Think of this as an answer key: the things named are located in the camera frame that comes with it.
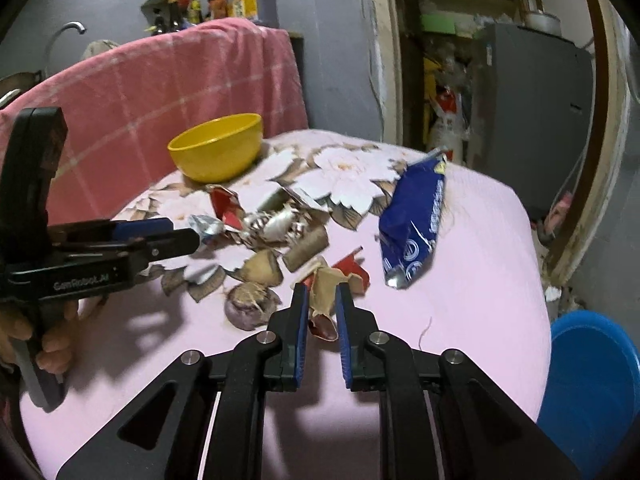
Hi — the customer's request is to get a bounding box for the red and white bag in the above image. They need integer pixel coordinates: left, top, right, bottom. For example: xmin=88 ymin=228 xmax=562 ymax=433
xmin=427 ymin=85 xmax=468 ymax=161

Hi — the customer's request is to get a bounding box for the yellow plastic bag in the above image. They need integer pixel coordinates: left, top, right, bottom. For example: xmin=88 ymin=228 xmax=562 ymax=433
xmin=423 ymin=57 xmax=442 ymax=131

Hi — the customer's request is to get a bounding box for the cream door frame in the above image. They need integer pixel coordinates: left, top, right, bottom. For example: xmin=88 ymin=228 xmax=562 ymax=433
xmin=367 ymin=0 xmax=633 ymax=286

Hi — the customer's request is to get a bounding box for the dark red onion peel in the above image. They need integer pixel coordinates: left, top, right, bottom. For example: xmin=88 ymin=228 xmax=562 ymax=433
xmin=307 ymin=315 xmax=340 ymax=342

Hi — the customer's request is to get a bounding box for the purple onion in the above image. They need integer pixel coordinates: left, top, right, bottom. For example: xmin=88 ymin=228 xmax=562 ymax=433
xmin=223 ymin=282 xmax=283 ymax=332

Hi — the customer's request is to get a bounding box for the red torn wrapper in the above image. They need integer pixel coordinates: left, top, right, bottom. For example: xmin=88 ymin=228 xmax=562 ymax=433
xmin=207 ymin=186 xmax=246 ymax=233

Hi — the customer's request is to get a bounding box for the red wrapper piece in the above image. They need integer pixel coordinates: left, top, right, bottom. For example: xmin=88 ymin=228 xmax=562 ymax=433
xmin=332 ymin=247 xmax=371 ymax=297

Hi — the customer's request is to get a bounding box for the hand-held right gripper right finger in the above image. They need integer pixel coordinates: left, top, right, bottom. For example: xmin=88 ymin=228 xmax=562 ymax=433
xmin=334 ymin=282 xmax=583 ymax=480

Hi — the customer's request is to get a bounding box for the brown root piece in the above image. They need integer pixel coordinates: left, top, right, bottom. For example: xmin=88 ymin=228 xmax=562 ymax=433
xmin=282 ymin=225 xmax=329 ymax=268

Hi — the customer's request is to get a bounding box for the pink floral bedsheet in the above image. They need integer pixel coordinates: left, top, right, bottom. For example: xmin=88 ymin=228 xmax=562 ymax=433
xmin=20 ymin=129 xmax=553 ymax=480

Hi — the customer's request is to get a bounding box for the blue snack bag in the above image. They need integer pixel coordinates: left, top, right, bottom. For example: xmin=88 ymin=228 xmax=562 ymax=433
xmin=377 ymin=147 xmax=448 ymax=291

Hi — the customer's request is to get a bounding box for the tan paper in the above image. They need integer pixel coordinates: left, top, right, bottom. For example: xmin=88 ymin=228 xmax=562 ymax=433
xmin=294 ymin=255 xmax=352 ymax=318

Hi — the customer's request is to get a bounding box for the blue plastic bucket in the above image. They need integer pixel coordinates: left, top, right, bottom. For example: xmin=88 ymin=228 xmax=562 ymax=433
xmin=537 ymin=310 xmax=640 ymax=453

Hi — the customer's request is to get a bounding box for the silver crumpled wrapper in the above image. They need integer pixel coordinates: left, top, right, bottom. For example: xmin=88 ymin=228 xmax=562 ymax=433
xmin=242 ymin=207 xmax=311 ymax=248

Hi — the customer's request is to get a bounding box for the pink checked towel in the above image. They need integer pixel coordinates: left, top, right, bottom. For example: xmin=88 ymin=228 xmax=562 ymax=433
xmin=0 ymin=17 xmax=308 ymax=221

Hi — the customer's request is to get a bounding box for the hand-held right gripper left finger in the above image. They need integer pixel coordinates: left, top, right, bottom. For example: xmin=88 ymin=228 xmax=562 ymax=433
xmin=55 ymin=282 xmax=311 ymax=480

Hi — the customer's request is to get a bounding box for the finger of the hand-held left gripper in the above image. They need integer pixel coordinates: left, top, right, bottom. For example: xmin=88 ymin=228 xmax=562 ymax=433
xmin=75 ymin=228 xmax=202 ymax=273
xmin=47 ymin=217 xmax=176 ymax=246

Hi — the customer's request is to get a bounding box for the green box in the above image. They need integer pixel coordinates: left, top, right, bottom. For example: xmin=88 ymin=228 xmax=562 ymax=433
xmin=420 ymin=12 xmax=476 ymax=36

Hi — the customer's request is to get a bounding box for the metal pot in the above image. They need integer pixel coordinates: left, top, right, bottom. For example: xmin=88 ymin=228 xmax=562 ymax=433
xmin=522 ymin=10 xmax=563 ymax=36

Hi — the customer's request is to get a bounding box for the silver foil wrapper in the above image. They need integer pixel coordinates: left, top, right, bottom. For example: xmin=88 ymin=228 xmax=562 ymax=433
xmin=187 ymin=214 xmax=226 ymax=248

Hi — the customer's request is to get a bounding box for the metal faucet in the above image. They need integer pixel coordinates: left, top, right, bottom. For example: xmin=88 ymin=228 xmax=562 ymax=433
xmin=45 ymin=21 xmax=87 ymax=78

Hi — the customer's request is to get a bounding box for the grey refrigerator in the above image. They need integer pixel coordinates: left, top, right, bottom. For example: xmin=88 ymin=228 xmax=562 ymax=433
xmin=475 ymin=22 xmax=608 ymax=221

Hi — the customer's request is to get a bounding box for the person's left hand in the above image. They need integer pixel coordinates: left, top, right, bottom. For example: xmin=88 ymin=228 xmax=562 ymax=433
xmin=0 ymin=296 xmax=108 ymax=376

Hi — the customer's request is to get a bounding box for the yellow plastic bowl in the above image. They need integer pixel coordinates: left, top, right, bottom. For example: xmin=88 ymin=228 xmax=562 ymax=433
xmin=167 ymin=113 xmax=264 ymax=184

